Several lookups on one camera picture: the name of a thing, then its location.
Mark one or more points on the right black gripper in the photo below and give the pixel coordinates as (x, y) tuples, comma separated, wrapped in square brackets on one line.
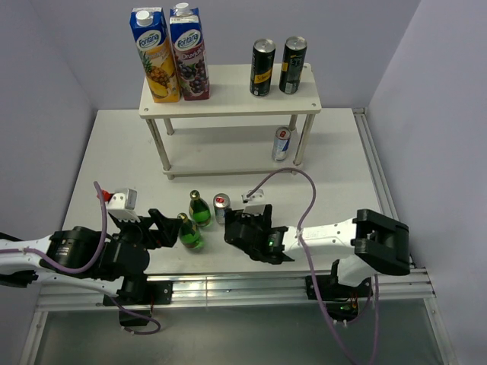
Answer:
[(265, 219)]

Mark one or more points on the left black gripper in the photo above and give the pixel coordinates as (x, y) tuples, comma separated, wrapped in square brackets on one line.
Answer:
[(167, 226)]

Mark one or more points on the green glass bottle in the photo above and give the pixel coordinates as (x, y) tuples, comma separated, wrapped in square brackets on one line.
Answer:
[(189, 233), (199, 209)]

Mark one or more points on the silver energy can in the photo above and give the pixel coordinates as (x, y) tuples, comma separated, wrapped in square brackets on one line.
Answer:
[(221, 202), (281, 143)]

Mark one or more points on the black can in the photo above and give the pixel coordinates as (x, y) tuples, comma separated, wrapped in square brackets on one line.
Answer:
[(295, 49), (263, 55)]

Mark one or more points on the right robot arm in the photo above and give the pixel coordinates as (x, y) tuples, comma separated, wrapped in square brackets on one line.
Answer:
[(334, 241)]

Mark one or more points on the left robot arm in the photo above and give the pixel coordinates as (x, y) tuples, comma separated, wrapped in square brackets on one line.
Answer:
[(111, 261)]

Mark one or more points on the white two-tier shelf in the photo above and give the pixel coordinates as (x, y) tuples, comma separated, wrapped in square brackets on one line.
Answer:
[(233, 131)]

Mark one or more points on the grape juice carton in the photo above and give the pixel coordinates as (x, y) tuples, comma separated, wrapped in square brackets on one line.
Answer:
[(189, 52)]

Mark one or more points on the pineapple juice carton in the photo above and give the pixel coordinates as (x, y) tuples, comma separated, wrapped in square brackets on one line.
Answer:
[(149, 30)]

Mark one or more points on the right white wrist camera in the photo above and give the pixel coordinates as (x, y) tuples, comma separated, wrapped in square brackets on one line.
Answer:
[(254, 203)]

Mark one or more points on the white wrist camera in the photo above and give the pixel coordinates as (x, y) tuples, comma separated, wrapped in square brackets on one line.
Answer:
[(121, 205), (254, 203)]

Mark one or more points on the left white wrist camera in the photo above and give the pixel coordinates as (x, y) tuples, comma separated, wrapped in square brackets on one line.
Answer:
[(121, 205)]

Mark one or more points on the aluminium front rail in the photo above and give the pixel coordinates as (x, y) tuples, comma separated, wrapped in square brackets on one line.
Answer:
[(267, 288)]

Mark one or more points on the aluminium rail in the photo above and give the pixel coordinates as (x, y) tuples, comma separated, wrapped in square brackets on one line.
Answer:
[(374, 152), (267, 288)]

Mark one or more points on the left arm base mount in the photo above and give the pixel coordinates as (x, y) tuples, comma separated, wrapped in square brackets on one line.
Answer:
[(136, 309)]

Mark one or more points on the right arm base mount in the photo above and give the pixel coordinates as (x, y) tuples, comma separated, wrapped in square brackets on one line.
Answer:
[(343, 303)]

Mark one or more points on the aluminium right rail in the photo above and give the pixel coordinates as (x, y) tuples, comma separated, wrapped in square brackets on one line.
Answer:
[(374, 152)]

